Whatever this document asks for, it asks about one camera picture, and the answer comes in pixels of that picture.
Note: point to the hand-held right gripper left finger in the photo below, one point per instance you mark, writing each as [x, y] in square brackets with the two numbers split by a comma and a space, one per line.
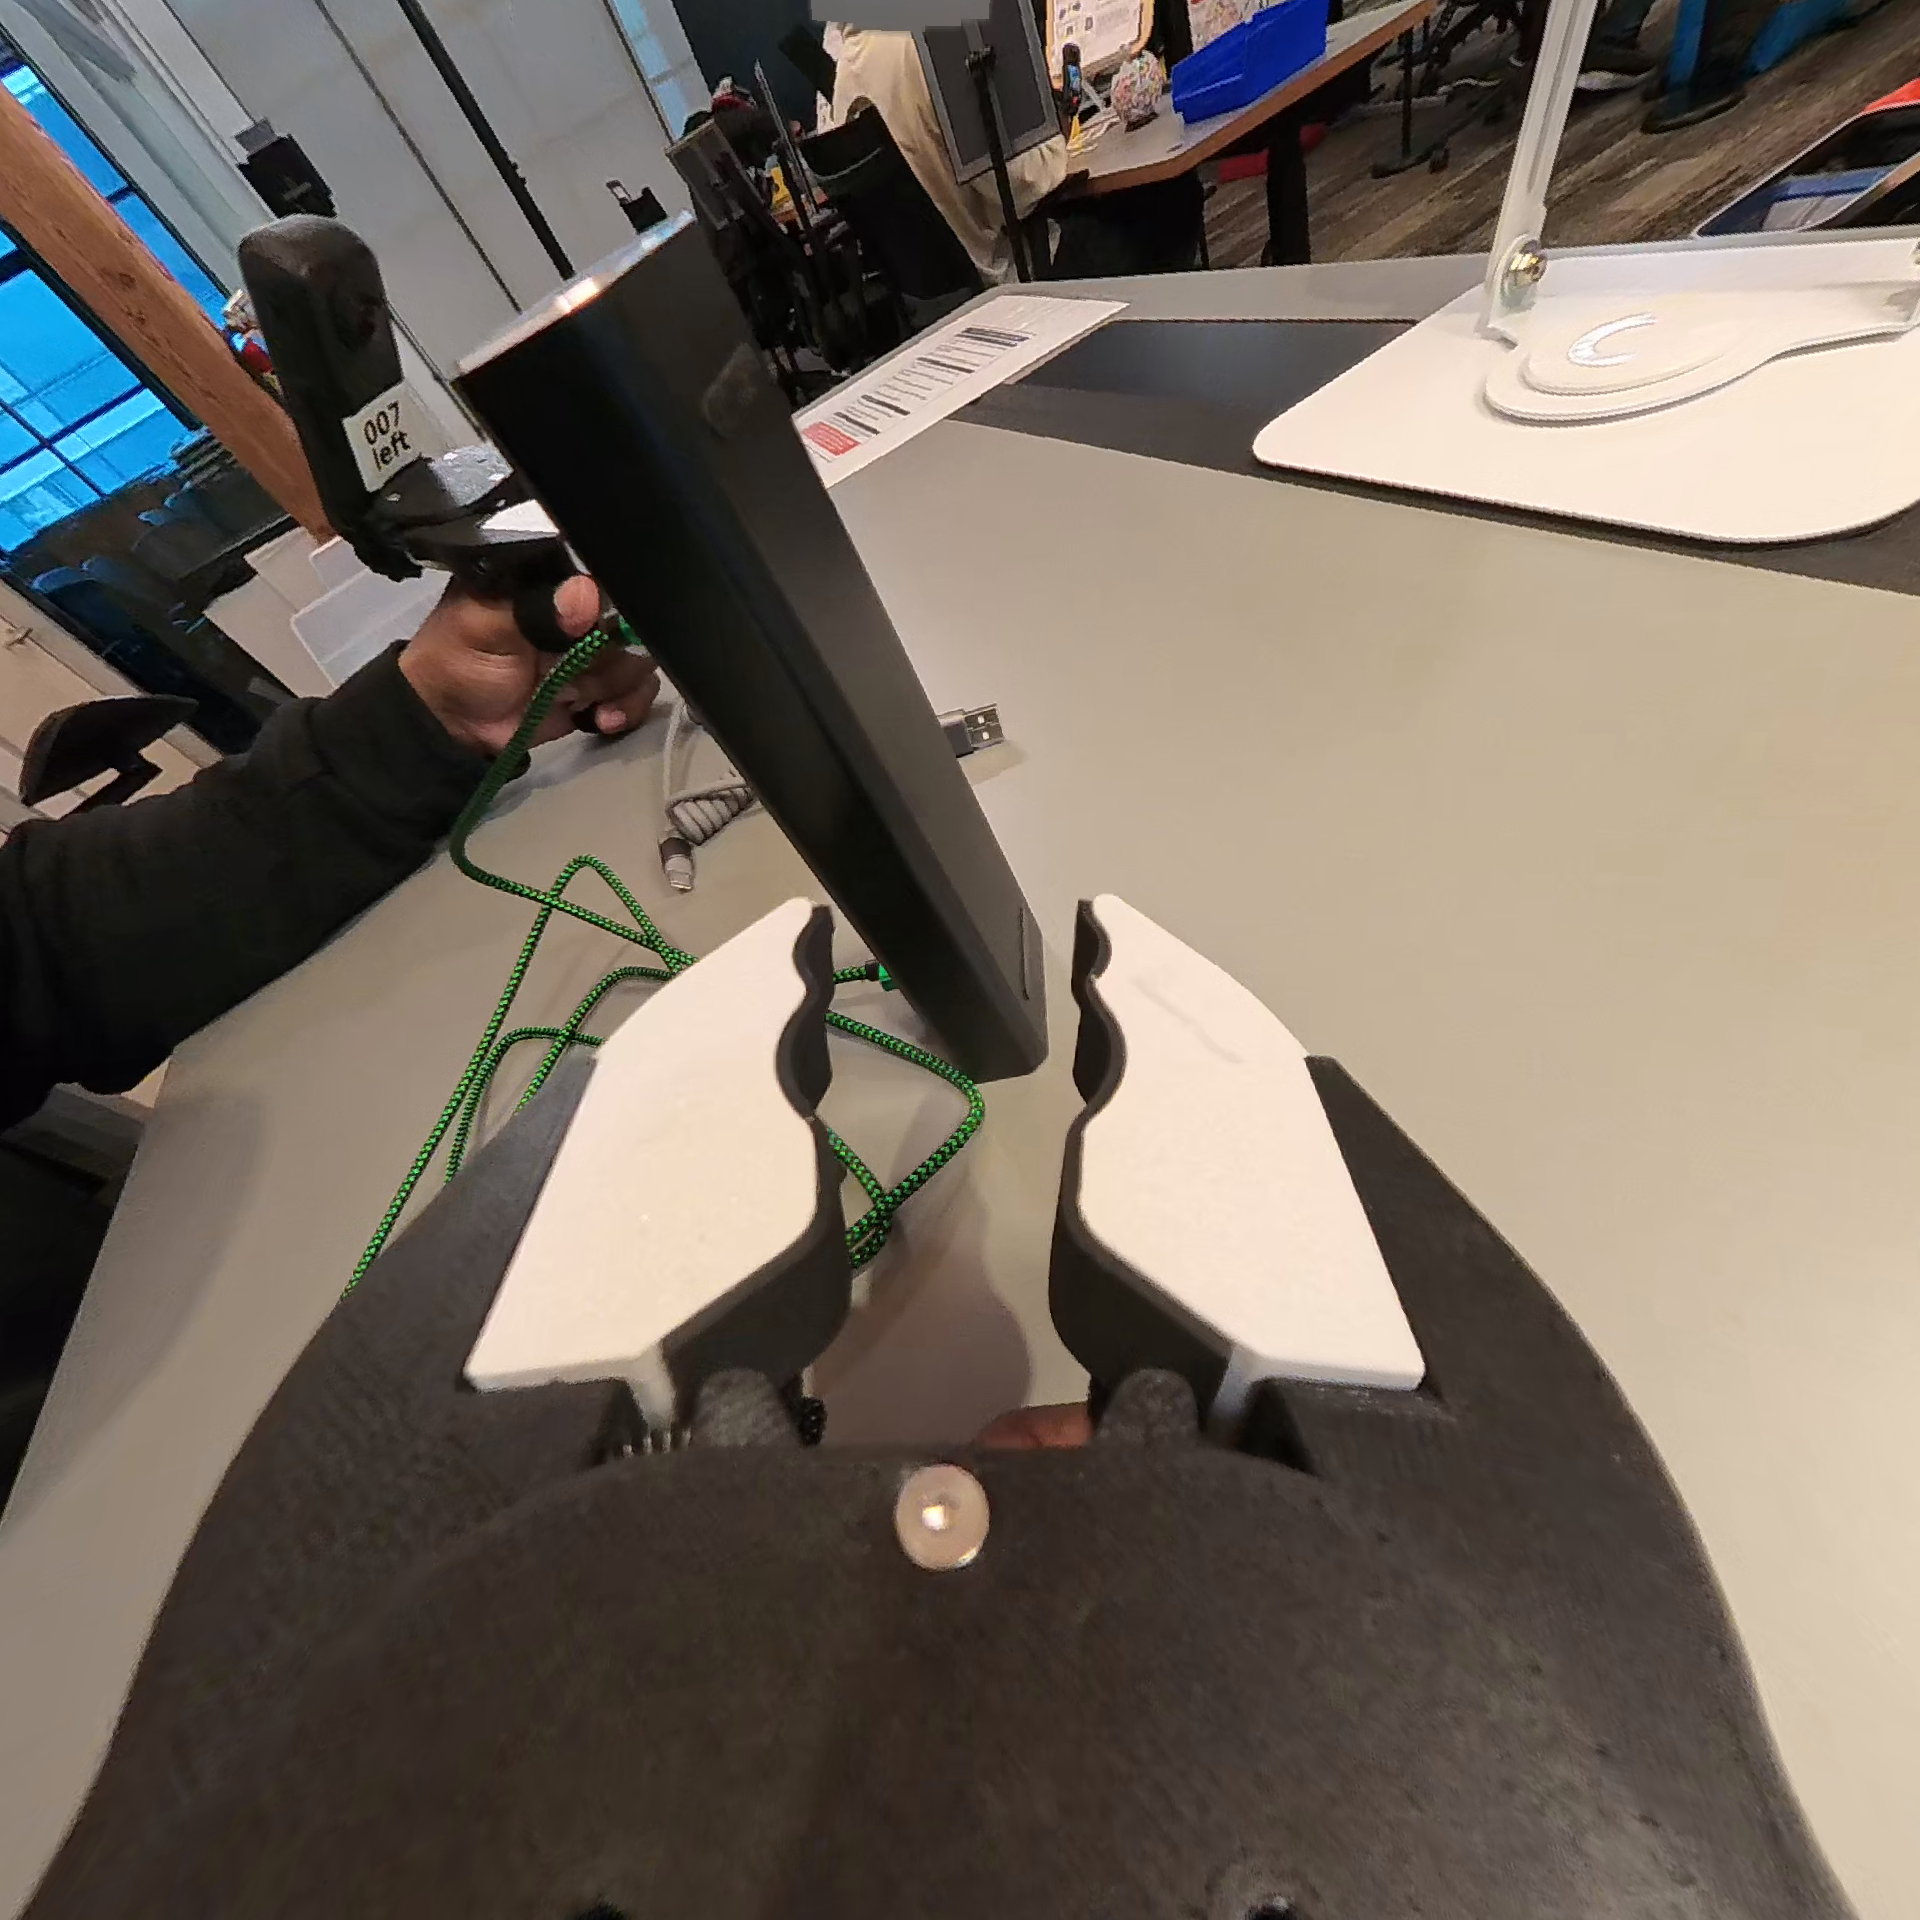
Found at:
[660, 1170]

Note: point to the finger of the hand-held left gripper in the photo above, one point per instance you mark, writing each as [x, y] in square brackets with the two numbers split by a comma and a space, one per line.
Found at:
[524, 525]

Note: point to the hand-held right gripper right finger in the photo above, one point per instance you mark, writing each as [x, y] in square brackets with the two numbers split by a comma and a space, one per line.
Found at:
[1246, 1170]

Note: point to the black box-shaped USB hub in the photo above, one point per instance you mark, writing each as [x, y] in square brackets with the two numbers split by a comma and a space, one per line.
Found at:
[719, 600]

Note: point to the person's left forearm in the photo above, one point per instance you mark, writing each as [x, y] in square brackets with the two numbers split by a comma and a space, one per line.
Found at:
[225, 900]

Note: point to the grey desk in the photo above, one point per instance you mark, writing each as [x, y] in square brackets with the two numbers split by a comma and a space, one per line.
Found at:
[1423, 900]

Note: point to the person's left hand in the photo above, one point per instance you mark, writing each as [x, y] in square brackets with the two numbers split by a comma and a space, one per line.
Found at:
[480, 675]

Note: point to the wooden beam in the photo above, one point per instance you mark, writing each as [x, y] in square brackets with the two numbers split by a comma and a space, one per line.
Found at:
[134, 284]

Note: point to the black stand pole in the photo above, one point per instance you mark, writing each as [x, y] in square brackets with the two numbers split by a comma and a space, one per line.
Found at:
[477, 149]

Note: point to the printed paper sheet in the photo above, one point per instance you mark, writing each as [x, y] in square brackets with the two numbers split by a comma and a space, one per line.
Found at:
[930, 384]

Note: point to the black chair armrest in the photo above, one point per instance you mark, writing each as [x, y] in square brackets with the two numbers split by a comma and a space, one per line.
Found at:
[105, 742]

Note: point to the black office chair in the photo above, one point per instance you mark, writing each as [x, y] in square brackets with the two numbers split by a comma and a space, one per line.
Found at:
[885, 211]

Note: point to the grey monitor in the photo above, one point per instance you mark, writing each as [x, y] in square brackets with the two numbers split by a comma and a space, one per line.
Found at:
[990, 91]

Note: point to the wooden edged table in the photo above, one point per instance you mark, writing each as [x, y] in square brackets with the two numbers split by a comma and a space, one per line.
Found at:
[1199, 149]

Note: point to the small blue bins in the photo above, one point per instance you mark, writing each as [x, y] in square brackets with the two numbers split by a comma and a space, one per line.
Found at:
[1246, 67]

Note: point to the grey storage bin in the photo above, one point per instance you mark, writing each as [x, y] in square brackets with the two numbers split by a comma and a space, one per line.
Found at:
[1800, 188]

